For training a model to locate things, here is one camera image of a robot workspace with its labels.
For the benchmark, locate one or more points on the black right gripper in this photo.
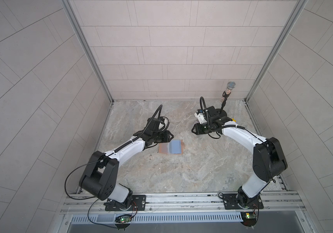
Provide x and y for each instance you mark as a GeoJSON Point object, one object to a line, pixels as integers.
{"type": "Point", "coordinates": [197, 129]}

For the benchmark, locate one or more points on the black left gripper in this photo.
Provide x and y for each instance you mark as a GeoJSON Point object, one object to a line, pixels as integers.
{"type": "Point", "coordinates": [166, 136]}

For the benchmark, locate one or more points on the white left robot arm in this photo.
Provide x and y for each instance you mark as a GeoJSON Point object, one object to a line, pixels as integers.
{"type": "Point", "coordinates": [100, 175]}

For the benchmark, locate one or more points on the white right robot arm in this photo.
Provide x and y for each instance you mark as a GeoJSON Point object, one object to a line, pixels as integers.
{"type": "Point", "coordinates": [268, 156]}

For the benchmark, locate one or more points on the black microphone stand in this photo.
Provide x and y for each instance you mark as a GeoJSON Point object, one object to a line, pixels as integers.
{"type": "Point", "coordinates": [230, 86]}

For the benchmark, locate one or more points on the left green circuit board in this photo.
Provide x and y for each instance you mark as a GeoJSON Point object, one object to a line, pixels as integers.
{"type": "Point", "coordinates": [123, 219]}

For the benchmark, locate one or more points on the right circuit board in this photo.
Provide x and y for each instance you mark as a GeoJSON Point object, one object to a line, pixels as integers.
{"type": "Point", "coordinates": [249, 219]}

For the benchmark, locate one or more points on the white ventilation grille strip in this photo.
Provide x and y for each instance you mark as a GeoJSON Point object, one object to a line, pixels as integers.
{"type": "Point", "coordinates": [149, 218]}

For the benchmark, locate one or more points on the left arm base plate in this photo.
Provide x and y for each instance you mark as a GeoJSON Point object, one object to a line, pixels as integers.
{"type": "Point", "coordinates": [131, 203]}

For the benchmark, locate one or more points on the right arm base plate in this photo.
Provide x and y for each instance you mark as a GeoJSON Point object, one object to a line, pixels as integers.
{"type": "Point", "coordinates": [235, 201]}

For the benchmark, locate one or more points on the aluminium mounting rail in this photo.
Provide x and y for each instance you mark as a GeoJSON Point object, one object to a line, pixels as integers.
{"type": "Point", "coordinates": [186, 202]}

